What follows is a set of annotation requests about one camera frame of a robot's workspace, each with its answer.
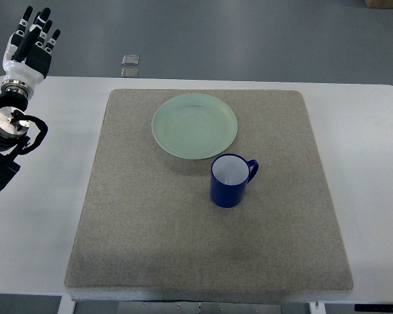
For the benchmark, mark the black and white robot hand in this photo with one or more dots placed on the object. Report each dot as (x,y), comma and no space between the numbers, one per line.
(28,54)

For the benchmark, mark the blue mug white inside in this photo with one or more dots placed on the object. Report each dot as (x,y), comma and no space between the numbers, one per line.
(230,173)

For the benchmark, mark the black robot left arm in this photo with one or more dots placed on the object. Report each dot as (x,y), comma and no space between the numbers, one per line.
(20,133)

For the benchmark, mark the upper floor outlet plate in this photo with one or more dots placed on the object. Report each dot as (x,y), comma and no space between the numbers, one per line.
(130,60)

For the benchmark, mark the floor outlet plate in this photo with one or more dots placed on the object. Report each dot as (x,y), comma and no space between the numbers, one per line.
(130,60)
(129,72)

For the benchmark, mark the lower floor outlet plate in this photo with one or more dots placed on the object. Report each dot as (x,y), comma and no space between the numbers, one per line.
(129,72)

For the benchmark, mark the light green plate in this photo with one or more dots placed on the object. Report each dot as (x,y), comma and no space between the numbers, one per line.
(194,126)

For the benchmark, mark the beige felt mat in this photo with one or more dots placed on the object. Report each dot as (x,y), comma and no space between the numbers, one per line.
(148,227)

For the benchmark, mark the cardboard box corner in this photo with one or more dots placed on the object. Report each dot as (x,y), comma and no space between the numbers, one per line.
(379,4)

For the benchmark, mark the white table frame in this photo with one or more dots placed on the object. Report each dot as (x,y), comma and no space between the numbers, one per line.
(212,307)

